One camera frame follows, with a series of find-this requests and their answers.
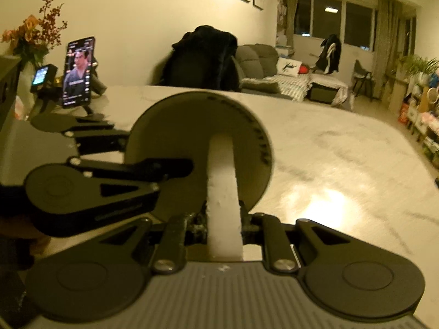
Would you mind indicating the white sponge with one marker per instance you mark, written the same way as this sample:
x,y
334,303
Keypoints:
x,y
223,195

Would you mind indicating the large window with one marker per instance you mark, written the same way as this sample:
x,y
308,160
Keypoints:
x,y
329,20

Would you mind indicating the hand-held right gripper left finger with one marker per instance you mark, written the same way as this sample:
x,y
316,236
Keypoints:
x,y
173,243

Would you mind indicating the red cushion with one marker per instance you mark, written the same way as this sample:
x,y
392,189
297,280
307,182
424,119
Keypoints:
x,y
304,70

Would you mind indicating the small camera with lit screen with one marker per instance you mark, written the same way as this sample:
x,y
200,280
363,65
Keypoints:
x,y
41,75

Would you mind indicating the wooden shelf unit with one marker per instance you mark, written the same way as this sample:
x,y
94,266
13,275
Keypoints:
x,y
394,92

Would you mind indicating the orange red flower bouquet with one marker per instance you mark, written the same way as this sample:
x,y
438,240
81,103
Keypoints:
x,y
31,37

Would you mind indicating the patterned curtain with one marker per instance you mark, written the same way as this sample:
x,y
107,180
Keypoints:
x,y
292,10
387,34

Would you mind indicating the white low cabinet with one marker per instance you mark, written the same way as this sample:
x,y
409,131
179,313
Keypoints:
x,y
420,120

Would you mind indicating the striped blanket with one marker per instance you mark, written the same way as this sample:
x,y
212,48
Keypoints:
x,y
291,84

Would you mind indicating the white storage shelf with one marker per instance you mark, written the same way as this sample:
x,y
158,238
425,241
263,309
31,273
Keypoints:
x,y
283,24

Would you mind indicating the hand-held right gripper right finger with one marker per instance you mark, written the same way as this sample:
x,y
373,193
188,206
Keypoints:
x,y
276,243

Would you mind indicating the black phone stand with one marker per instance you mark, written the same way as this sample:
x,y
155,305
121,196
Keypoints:
x,y
99,87

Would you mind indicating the yellow white ceramic bowl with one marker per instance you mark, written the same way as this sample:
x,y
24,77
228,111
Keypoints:
x,y
164,133

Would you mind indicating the white deer print pillow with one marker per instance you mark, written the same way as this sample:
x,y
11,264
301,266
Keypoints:
x,y
289,67

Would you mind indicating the glass vase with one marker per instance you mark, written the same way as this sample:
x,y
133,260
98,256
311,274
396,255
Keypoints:
x,y
25,75

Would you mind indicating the dark wooden chair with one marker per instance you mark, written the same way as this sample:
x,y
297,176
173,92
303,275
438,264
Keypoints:
x,y
362,75

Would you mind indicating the grey sofa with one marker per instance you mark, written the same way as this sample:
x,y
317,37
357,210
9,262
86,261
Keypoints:
x,y
253,56

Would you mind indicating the black white jacket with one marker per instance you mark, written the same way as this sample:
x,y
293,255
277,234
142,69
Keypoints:
x,y
329,54

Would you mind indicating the smartphone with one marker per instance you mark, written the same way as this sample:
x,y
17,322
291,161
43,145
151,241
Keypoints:
x,y
79,72

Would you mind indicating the red bucket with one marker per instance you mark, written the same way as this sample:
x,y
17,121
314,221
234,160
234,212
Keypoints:
x,y
404,113

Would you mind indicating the black fluffy coat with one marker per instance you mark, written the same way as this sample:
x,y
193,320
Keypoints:
x,y
202,58

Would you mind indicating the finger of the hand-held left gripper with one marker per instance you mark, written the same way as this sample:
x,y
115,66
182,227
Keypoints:
x,y
154,170
99,142

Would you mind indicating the round table mirror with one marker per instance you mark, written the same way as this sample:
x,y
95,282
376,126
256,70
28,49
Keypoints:
x,y
433,96

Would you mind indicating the side window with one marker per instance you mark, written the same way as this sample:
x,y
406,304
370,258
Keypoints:
x,y
410,36

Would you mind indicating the green potted plant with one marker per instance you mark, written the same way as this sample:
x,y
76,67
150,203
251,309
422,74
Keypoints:
x,y
418,63

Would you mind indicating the blue plush toy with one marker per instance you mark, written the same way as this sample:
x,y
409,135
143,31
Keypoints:
x,y
435,80

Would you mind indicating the grey cushion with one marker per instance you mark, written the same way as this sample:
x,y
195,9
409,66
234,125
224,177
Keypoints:
x,y
260,85

